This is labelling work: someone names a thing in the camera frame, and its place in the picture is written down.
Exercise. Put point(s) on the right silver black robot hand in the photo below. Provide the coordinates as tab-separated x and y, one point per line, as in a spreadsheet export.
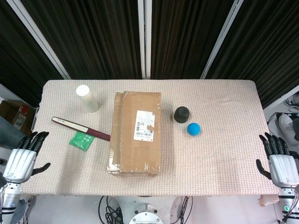
283	168

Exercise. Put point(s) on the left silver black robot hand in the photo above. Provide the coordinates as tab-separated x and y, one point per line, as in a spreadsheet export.
19	163

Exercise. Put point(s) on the brown cardboard box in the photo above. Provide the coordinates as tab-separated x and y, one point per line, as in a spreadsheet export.
130	144

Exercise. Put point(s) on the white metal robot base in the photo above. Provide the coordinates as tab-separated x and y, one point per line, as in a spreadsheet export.
146	215

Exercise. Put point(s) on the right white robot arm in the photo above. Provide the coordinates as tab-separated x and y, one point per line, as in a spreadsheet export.
288	203

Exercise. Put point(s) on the cardboard box with red tape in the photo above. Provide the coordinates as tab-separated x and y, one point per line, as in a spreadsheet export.
16	115

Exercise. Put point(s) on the blue jeans leg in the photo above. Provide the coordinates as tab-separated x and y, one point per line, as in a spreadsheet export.
10	133

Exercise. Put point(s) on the white sneaker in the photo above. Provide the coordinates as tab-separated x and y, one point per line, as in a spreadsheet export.
286	124

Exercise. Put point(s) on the beige waffle tablecloth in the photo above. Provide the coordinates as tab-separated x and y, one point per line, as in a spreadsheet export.
222	158

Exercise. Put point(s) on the green sachet packet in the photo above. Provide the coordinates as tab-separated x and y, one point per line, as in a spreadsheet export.
81	141

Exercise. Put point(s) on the long maroon flat case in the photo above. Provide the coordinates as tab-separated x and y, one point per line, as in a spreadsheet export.
77	127

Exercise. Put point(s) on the white cylindrical bottle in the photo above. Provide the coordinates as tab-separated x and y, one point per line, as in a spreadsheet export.
87	100

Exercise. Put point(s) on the blue ball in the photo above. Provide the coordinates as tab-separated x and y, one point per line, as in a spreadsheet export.
194	129

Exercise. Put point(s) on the black pleated curtain panel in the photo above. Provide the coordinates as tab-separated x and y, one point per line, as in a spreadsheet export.
268	46
14	58
93	37
182	37

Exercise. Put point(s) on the black faceted cup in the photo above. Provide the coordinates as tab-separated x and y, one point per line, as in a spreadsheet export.
181	114

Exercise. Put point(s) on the white metal frame rail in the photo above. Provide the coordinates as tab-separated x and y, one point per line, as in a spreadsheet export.
282	98
14	95

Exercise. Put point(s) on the white metal frame post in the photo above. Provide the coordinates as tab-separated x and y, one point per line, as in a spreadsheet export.
144	37
220	39
39	39

